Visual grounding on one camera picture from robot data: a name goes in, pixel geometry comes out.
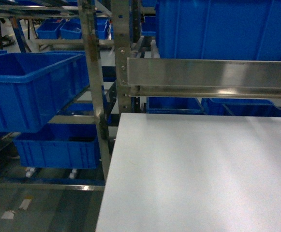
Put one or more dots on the blue bin lower left shelf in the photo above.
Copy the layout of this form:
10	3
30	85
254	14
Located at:
70	146

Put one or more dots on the blue bin on left shelf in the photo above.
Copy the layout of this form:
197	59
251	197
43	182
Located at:
34	87

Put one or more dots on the blue bin lower centre-left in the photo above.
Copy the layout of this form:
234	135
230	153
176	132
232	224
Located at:
174	105

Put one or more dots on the blue bin lower centre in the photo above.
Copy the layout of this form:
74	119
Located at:
240	107

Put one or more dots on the large blue bin upper left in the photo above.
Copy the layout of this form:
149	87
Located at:
219	29

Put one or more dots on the stainless steel shelf rail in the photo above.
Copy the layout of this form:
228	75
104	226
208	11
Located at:
204	78

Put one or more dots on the steel rack upright post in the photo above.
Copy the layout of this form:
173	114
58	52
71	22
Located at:
87	15

